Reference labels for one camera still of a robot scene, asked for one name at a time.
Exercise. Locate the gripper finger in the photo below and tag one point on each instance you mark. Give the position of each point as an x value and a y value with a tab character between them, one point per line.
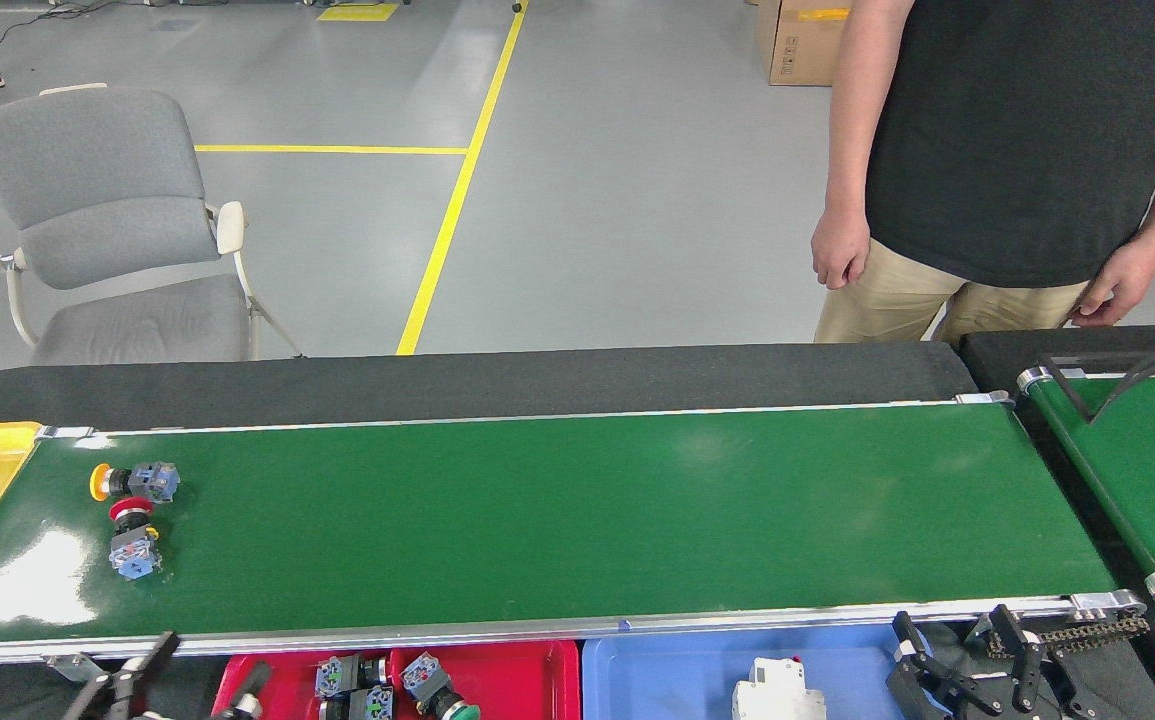
912	690
1027	680
242	700
127	695

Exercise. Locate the red mushroom push button switch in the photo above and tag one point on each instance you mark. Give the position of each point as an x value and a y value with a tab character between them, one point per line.
134	555
335	677

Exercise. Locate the green mushroom push button switch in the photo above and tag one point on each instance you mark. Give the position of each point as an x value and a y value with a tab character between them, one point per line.
377	703
422	672

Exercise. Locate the white circuit breaker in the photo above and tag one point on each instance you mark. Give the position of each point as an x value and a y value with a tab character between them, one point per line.
777	695

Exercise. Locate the yellow mushroom push button switch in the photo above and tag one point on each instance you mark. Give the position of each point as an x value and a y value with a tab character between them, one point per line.
155	482

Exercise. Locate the person's right forearm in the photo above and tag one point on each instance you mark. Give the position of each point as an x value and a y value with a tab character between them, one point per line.
852	150

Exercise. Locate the short green conveyor belt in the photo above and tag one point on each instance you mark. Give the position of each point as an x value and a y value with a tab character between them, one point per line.
1137	470

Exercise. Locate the blue plastic tray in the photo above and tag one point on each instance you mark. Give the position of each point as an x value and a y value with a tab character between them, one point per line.
657	680

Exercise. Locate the red plastic tray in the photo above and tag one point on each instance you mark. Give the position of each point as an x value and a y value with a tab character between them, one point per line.
537	680

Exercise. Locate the long green conveyor belt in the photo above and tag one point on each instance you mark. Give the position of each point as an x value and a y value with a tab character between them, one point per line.
537	520

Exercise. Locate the person's left hand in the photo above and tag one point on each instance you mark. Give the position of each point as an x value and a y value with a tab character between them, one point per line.
1127	285

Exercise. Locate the person's right hand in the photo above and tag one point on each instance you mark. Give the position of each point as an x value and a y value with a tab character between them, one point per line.
840	248

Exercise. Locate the grey padded office chair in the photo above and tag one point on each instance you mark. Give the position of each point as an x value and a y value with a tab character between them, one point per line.
87	180

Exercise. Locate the person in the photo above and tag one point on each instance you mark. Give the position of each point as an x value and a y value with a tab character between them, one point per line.
1007	150

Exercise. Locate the brown cardboard box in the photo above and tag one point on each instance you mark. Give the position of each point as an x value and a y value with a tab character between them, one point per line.
797	45

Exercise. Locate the black guide frame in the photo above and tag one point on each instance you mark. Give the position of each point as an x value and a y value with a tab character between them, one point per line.
1065	384

